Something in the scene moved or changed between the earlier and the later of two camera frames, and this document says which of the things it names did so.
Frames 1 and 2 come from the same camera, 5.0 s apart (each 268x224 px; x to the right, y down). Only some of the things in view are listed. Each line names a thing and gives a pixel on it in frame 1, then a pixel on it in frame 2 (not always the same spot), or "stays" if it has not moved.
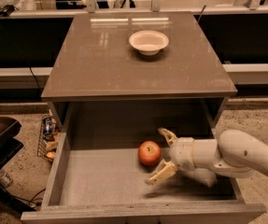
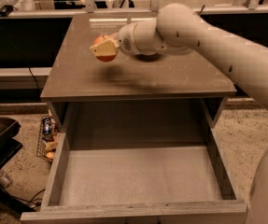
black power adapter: (7, 10) stays
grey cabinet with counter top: (136, 72) stays
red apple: (149, 153) to (102, 38)
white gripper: (182, 153) to (126, 41)
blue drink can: (47, 125) stays
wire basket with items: (49, 138) stays
